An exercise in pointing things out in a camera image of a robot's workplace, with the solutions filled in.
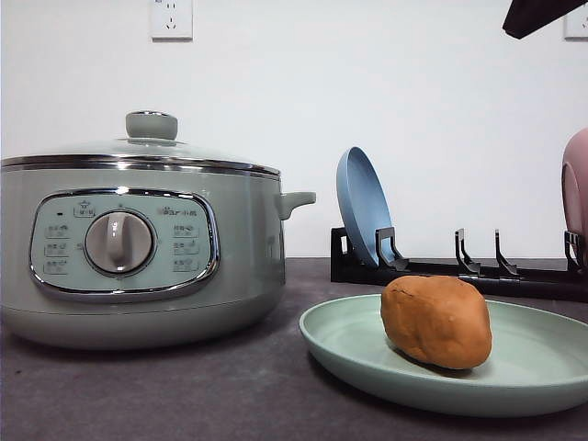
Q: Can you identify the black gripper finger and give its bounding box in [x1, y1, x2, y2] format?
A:
[503, 0, 588, 39]

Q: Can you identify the brown potato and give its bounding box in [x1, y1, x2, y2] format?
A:
[380, 276, 493, 370]

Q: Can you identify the green plate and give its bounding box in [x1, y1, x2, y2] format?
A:
[299, 295, 588, 417]

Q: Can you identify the glass lid with green knob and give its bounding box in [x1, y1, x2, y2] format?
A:
[0, 111, 281, 175]

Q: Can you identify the pink plate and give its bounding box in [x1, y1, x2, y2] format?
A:
[561, 128, 588, 272]

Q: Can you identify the blue plate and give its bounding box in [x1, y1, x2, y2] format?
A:
[336, 146, 394, 267]

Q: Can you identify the black plate rack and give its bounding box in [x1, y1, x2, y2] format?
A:
[330, 228, 588, 301]

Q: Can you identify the green electric steamer pot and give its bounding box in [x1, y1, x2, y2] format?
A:
[1, 154, 316, 349]

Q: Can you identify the white wall socket right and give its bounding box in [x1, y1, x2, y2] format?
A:
[564, 2, 588, 38]

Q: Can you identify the white wall socket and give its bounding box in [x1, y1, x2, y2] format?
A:
[147, 0, 194, 44]
[564, 2, 588, 38]

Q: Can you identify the white wall socket left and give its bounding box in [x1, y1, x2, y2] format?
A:
[147, 0, 194, 44]

